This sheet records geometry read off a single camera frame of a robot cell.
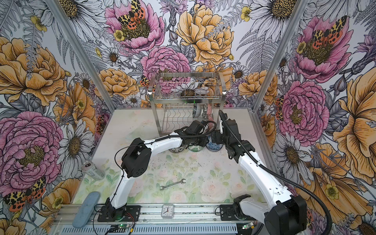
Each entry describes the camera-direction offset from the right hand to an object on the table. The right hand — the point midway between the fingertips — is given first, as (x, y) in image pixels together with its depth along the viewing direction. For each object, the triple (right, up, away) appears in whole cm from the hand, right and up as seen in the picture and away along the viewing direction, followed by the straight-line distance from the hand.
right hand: (221, 135), depth 81 cm
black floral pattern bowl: (-25, -11, +16) cm, 31 cm away
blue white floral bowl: (-2, -9, +16) cm, 18 cm away
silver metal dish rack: (-27, +26, +38) cm, 53 cm away
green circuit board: (-49, -43, -10) cm, 65 cm away
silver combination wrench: (-32, -30, +2) cm, 44 cm away
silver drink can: (-68, -16, -5) cm, 70 cm away
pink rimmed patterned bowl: (-3, +14, +27) cm, 30 cm away
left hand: (-8, -6, +13) cm, 16 cm away
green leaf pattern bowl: (-14, -10, +17) cm, 24 cm away
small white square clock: (-28, -37, -7) cm, 47 cm away
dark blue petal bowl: (-12, +15, +25) cm, 31 cm away
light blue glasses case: (-69, -37, -7) cm, 78 cm away
